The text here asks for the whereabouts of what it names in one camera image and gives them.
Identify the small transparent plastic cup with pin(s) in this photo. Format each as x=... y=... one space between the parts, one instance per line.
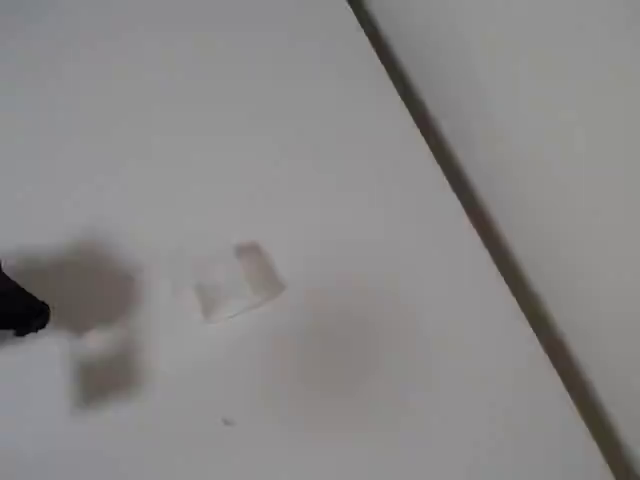
x=235 y=287

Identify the dark table edge strip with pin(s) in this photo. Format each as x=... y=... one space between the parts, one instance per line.
x=480 y=222

